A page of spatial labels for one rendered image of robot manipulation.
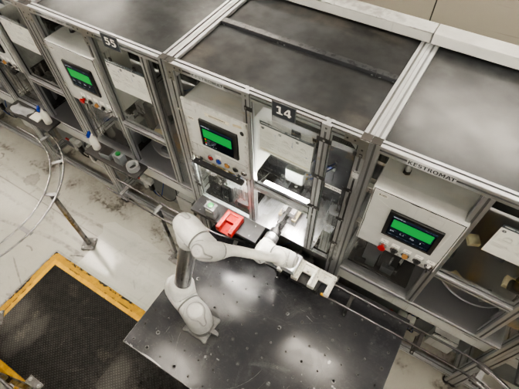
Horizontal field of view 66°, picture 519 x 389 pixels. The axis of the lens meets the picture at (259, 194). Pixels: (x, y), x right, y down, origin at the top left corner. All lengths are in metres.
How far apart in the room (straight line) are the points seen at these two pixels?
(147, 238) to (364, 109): 2.58
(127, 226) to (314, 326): 2.11
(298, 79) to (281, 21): 0.50
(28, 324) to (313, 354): 2.37
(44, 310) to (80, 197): 1.17
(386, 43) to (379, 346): 1.77
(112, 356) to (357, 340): 1.89
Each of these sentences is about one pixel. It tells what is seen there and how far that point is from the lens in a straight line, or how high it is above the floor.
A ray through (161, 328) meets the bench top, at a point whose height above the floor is 0.68.
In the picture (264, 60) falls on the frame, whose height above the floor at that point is 2.01.
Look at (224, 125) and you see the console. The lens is 2.11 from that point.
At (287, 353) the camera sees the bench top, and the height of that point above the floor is 0.68.
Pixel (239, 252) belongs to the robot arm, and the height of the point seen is 1.27.
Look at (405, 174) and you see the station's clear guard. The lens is 1.78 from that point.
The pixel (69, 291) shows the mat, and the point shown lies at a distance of 3.86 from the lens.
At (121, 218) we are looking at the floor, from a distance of 4.07.
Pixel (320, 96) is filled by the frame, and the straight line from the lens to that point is 1.89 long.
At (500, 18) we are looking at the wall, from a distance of 5.34.
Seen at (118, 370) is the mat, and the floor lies 0.01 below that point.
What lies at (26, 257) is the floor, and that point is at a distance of 4.23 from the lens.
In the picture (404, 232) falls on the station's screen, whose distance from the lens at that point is 2.00.
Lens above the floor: 3.24
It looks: 55 degrees down
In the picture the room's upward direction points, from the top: 2 degrees counter-clockwise
